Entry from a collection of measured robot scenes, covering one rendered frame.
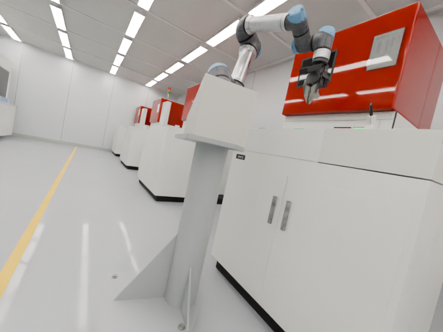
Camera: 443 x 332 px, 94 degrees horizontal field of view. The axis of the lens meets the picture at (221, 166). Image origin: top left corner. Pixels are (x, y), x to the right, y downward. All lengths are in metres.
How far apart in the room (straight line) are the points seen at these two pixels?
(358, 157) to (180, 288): 0.94
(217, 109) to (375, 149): 0.62
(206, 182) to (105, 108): 7.86
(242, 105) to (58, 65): 8.11
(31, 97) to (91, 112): 1.56
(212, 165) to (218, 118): 0.21
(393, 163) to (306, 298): 0.60
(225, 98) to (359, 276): 0.84
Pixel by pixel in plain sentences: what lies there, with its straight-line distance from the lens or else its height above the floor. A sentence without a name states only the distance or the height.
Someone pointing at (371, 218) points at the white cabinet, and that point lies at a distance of 0.87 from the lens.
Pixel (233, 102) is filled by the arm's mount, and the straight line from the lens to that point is 1.00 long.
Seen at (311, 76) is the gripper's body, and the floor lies 1.22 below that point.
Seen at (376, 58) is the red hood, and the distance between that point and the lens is 1.72.
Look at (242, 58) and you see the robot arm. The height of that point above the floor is 1.35.
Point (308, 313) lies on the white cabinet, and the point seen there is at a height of 0.23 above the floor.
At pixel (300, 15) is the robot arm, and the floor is 1.44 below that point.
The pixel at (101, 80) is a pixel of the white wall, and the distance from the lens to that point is 8.78.
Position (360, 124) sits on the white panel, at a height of 1.14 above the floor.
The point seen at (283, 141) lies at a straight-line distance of 1.10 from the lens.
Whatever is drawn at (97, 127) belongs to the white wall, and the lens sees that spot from 8.63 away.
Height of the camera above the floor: 0.77
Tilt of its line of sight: 3 degrees down
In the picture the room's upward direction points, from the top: 12 degrees clockwise
